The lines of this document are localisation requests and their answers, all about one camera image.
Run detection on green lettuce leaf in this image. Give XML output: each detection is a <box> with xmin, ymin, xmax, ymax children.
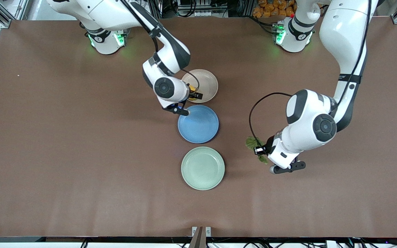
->
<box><xmin>246</xmin><ymin>136</ymin><xmax>269</xmax><ymax>164</ymax></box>

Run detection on cream round plate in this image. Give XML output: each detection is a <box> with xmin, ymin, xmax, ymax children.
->
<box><xmin>181</xmin><ymin>69</ymin><xmax>219</xmax><ymax>104</ymax></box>

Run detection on blue round plate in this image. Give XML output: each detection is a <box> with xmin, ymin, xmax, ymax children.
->
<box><xmin>178</xmin><ymin>105</ymin><xmax>220</xmax><ymax>144</ymax></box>

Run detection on pale green round plate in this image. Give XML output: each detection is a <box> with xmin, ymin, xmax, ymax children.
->
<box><xmin>181</xmin><ymin>146</ymin><xmax>225</xmax><ymax>191</ymax></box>

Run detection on orange items in bin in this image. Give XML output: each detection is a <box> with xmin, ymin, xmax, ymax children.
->
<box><xmin>253</xmin><ymin>0</ymin><xmax>296</xmax><ymax>18</ymax></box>

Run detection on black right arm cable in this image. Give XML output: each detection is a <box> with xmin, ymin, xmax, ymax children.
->
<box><xmin>121</xmin><ymin>0</ymin><xmax>200</xmax><ymax>91</ymax></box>

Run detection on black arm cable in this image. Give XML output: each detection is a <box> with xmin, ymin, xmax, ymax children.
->
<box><xmin>249</xmin><ymin>92</ymin><xmax>293</xmax><ymax>142</ymax></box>
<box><xmin>121</xmin><ymin>0</ymin><xmax>200</xmax><ymax>91</ymax></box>

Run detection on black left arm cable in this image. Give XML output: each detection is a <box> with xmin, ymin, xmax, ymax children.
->
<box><xmin>249</xmin><ymin>92</ymin><xmax>293</xmax><ymax>142</ymax></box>

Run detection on metal bracket at table edge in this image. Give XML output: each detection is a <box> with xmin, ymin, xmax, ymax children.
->
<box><xmin>191</xmin><ymin>226</ymin><xmax>212</xmax><ymax>248</ymax></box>

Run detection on black table edge rail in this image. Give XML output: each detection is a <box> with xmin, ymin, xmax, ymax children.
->
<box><xmin>0</xmin><ymin>236</ymin><xmax>397</xmax><ymax>244</ymax></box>

